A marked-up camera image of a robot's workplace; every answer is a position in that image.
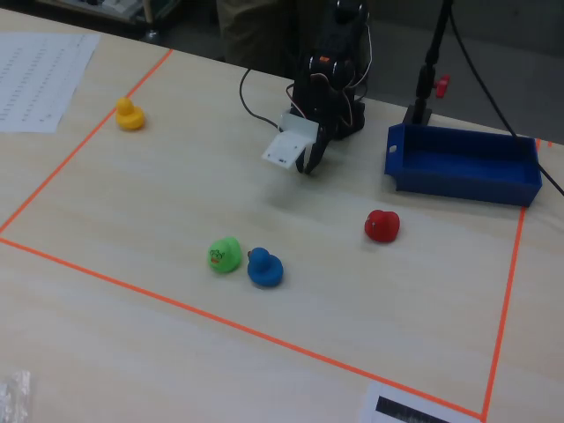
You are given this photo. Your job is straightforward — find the black camera stand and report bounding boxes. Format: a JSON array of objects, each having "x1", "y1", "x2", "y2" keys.
[{"x1": 402, "y1": 0, "x2": 456, "y2": 128}]

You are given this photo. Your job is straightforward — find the black stand cable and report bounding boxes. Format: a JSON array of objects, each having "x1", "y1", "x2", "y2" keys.
[{"x1": 448, "y1": 0, "x2": 564, "y2": 197}]

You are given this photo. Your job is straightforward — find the white paper with black print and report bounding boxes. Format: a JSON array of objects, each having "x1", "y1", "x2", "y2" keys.
[{"x1": 359, "y1": 382, "x2": 481, "y2": 423}]

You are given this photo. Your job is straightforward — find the clear plastic bag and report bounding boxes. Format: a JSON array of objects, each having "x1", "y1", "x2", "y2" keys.
[{"x1": 0, "y1": 370, "x2": 33, "y2": 423}]

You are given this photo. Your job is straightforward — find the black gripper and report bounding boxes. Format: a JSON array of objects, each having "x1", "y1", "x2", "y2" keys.
[{"x1": 290, "y1": 82, "x2": 354, "y2": 175}]

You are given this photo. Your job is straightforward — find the green rubber duck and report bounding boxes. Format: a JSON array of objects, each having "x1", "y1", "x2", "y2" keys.
[{"x1": 206, "y1": 236, "x2": 243, "y2": 275}]

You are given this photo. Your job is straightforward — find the blue snack bag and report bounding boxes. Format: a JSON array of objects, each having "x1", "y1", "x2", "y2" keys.
[{"x1": 246, "y1": 247, "x2": 285, "y2": 289}]

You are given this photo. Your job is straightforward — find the orange tape strip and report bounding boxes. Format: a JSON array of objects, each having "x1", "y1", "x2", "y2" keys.
[
  {"x1": 0, "y1": 236, "x2": 486, "y2": 419},
  {"x1": 480, "y1": 205, "x2": 528, "y2": 420},
  {"x1": 0, "y1": 48, "x2": 174, "y2": 234}
]

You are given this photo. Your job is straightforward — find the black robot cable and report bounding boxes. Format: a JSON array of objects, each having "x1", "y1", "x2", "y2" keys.
[{"x1": 239, "y1": 67, "x2": 284, "y2": 132}]

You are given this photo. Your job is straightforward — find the red clamp knob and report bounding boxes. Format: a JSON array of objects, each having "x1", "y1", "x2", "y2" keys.
[{"x1": 433, "y1": 74, "x2": 452, "y2": 100}]

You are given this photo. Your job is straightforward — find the white printed paper sheet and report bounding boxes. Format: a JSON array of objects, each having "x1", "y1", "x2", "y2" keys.
[{"x1": 0, "y1": 31, "x2": 102, "y2": 135}]

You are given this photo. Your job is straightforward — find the blue plastic box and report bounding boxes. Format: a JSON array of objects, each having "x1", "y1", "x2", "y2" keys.
[{"x1": 383, "y1": 122, "x2": 544, "y2": 208}]

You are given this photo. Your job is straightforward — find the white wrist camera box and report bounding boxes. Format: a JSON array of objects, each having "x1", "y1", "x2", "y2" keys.
[{"x1": 261, "y1": 112, "x2": 321, "y2": 171}]

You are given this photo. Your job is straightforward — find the yellow rubber duck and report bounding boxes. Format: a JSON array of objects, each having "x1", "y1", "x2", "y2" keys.
[{"x1": 115, "y1": 96, "x2": 146, "y2": 132}]

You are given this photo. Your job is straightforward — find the background shelf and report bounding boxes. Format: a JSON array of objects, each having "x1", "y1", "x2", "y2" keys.
[{"x1": 46, "y1": 0, "x2": 189, "y2": 39}]

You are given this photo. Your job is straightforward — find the person's legs in trousers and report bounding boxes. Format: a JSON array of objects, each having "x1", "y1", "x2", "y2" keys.
[{"x1": 214, "y1": 0, "x2": 305, "y2": 77}]

